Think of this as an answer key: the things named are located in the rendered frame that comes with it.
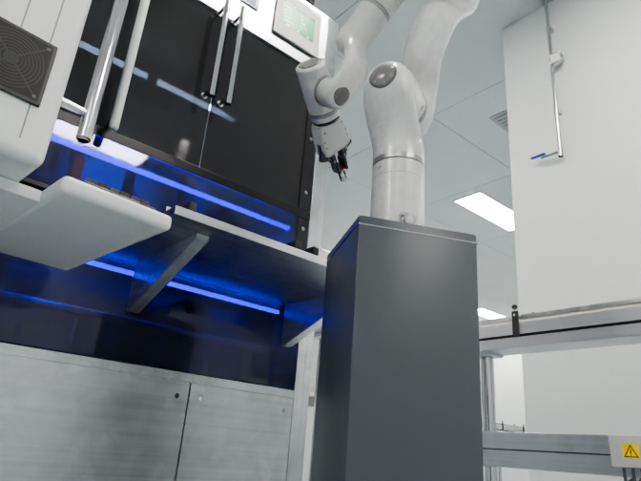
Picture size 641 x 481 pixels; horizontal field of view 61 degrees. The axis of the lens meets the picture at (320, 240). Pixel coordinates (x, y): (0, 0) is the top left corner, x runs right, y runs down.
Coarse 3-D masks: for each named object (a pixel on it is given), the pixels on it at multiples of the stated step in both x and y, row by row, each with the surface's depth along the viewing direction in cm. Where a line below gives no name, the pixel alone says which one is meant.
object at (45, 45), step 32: (0, 0) 84; (32, 0) 88; (64, 0) 92; (0, 32) 82; (32, 32) 86; (64, 32) 90; (0, 64) 81; (32, 64) 85; (64, 64) 89; (0, 96) 81; (32, 96) 84; (0, 128) 80; (32, 128) 83; (0, 160) 83; (32, 160) 83
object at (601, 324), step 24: (552, 312) 195; (576, 312) 195; (600, 312) 180; (624, 312) 174; (480, 336) 213; (504, 336) 205; (528, 336) 197; (552, 336) 190; (576, 336) 184; (600, 336) 178; (624, 336) 172
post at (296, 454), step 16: (336, 32) 225; (336, 48) 223; (320, 176) 199; (320, 192) 198; (320, 208) 196; (320, 224) 194; (320, 240) 192; (304, 352) 176; (304, 368) 174; (304, 384) 173; (304, 400) 171; (304, 416) 170; (304, 432) 168; (288, 464) 162; (288, 480) 161
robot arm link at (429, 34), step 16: (448, 0) 139; (464, 0) 139; (416, 16) 135; (432, 16) 131; (448, 16) 132; (464, 16) 138; (416, 32) 132; (432, 32) 130; (448, 32) 133; (416, 48) 132; (432, 48) 131; (416, 64) 133; (432, 64) 132; (432, 80) 134; (432, 96) 134; (432, 112) 134
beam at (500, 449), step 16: (496, 432) 198; (512, 432) 193; (528, 432) 189; (544, 432) 185; (496, 448) 196; (512, 448) 192; (528, 448) 187; (544, 448) 183; (560, 448) 179; (576, 448) 175; (592, 448) 172; (608, 448) 168; (496, 464) 194; (512, 464) 190; (528, 464) 186; (544, 464) 182; (560, 464) 178; (576, 464) 174; (592, 464) 170; (608, 464) 167
